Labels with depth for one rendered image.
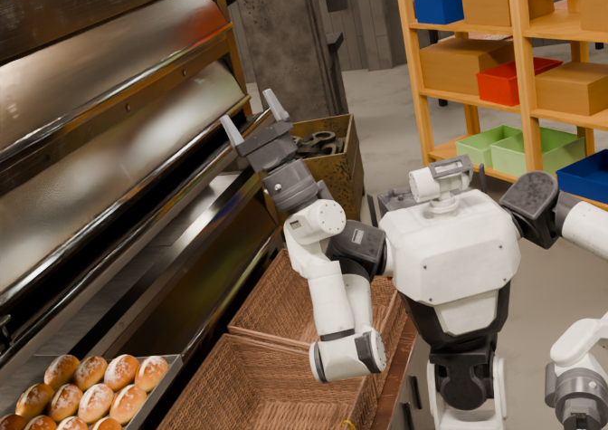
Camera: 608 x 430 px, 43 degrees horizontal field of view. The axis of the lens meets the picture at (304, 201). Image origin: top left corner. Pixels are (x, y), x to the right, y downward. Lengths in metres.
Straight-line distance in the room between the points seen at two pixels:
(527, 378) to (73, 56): 2.35
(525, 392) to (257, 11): 4.04
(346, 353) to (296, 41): 5.15
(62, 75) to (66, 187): 0.27
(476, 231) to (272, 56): 5.00
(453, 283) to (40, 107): 1.00
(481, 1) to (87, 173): 3.15
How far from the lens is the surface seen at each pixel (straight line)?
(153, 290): 2.20
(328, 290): 1.41
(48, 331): 1.61
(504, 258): 1.65
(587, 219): 1.67
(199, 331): 2.35
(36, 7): 1.91
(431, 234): 1.60
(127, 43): 2.21
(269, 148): 1.41
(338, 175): 4.77
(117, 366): 1.75
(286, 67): 6.49
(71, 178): 1.94
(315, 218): 1.39
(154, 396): 1.67
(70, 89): 1.94
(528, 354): 3.64
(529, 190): 1.71
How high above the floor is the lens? 2.09
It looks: 22 degrees down
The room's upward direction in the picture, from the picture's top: 12 degrees counter-clockwise
